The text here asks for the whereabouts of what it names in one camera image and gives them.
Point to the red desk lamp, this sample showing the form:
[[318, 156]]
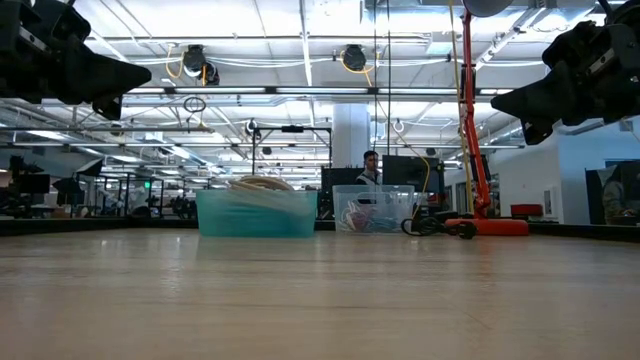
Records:
[[475, 150]]

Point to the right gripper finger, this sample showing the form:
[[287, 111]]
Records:
[[545, 87], [545, 109]]

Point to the clear plastic bin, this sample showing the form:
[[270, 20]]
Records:
[[395, 197]]

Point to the dark background workstation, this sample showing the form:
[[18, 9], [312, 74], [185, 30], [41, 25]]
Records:
[[30, 185]]

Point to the black background monitor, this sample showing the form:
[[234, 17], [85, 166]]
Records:
[[410, 172]]

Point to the person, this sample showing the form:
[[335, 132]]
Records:
[[370, 176]]

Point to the teal translucent plastic bin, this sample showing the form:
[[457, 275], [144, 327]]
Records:
[[250, 220]]

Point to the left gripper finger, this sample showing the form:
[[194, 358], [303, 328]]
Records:
[[100, 90], [100, 67]]

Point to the black background rig frame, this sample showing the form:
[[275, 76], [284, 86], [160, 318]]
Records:
[[292, 128]]

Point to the red background box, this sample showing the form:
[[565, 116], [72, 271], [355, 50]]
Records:
[[525, 209]]

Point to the white building column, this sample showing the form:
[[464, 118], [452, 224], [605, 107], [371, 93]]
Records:
[[350, 135]]

